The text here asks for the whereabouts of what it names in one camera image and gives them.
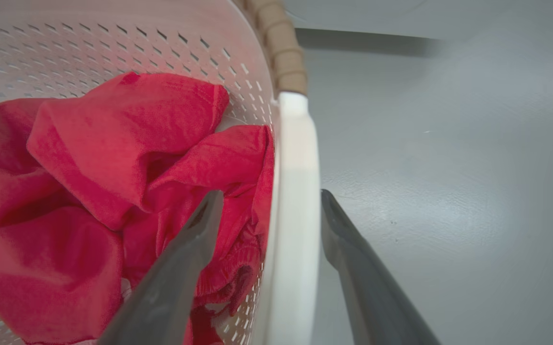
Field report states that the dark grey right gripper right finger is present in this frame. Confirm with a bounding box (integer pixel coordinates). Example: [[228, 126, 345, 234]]
[[320, 189, 443, 345]]

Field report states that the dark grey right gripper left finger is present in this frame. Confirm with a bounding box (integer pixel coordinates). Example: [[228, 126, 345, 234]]
[[96, 190, 225, 345]]

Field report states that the white perforated laundry basket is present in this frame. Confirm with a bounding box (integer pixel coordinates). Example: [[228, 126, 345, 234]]
[[0, 0, 323, 345]]

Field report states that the red garment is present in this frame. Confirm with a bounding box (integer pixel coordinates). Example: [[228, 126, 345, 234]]
[[0, 71, 276, 345]]

